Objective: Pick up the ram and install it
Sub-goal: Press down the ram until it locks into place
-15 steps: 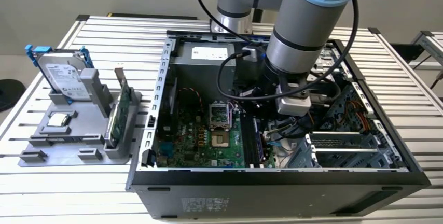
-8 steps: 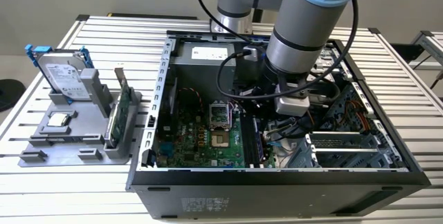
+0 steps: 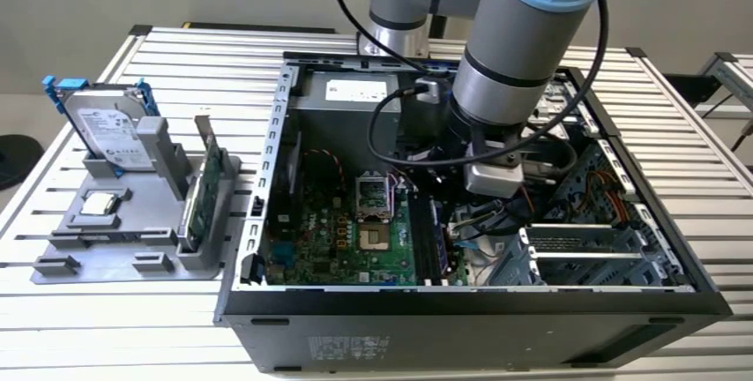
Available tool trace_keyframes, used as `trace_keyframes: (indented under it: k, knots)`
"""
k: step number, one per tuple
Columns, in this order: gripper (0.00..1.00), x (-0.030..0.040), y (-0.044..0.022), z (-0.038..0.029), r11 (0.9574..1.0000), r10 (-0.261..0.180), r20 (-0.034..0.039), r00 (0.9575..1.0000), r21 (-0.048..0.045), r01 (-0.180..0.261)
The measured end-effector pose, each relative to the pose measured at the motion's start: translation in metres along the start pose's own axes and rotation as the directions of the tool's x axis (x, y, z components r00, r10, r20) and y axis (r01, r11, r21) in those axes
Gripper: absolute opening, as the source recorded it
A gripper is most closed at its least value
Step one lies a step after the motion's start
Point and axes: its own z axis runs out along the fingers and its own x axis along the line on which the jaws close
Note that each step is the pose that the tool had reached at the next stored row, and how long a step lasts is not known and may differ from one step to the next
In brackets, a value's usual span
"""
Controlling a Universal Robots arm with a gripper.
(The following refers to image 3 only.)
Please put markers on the RAM stick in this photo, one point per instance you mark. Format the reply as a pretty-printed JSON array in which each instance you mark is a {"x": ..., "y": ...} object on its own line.
[
  {"x": 110, "y": 236},
  {"x": 442, "y": 240}
]

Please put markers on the RAM slot with white clips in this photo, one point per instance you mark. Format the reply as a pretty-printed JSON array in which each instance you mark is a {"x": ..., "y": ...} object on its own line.
[{"x": 421, "y": 240}]

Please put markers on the grey power supply unit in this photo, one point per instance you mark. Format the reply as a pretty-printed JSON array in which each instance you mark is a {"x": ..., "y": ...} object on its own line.
[{"x": 335, "y": 134}]

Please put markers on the CPU socket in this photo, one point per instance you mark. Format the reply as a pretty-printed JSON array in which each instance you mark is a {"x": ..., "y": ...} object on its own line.
[{"x": 373, "y": 237}]

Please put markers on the metal optical drive cage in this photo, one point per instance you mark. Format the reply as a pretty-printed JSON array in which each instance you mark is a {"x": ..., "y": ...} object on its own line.
[{"x": 558, "y": 90}]

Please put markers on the green motherboard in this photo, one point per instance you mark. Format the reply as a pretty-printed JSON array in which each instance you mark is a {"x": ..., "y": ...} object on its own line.
[{"x": 329, "y": 257}]

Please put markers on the blue VGA port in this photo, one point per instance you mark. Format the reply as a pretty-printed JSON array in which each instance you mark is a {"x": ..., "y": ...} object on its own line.
[{"x": 283, "y": 253}]

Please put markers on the metal disk bay cage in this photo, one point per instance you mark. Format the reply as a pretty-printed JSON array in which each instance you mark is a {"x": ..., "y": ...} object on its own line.
[{"x": 587, "y": 262}]

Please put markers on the black open PC case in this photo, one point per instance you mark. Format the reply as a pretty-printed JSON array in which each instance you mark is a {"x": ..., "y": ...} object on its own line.
[{"x": 411, "y": 337}]

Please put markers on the green graphics card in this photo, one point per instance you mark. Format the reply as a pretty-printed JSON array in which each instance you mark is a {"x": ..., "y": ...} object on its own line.
[{"x": 203, "y": 204}]

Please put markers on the grey parts rack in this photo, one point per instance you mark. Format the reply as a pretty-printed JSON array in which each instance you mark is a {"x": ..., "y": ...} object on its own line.
[{"x": 146, "y": 204}]

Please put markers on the aluminium slat side table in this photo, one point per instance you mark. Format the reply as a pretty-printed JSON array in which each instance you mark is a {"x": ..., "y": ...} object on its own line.
[{"x": 729, "y": 72}]

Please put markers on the hard disk in blue carrier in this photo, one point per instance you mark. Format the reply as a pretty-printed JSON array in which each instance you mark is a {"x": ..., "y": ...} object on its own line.
[{"x": 102, "y": 125}]

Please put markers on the silver CPU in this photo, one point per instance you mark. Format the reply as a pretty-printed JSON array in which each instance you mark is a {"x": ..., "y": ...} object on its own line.
[{"x": 96, "y": 205}]

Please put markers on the black round floor stand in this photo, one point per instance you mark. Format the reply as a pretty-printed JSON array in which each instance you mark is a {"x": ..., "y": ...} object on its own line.
[{"x": 17, "y": 160}]

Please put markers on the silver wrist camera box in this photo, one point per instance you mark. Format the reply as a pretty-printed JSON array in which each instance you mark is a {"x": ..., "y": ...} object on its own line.
[{"x": 492, "y": 180}]

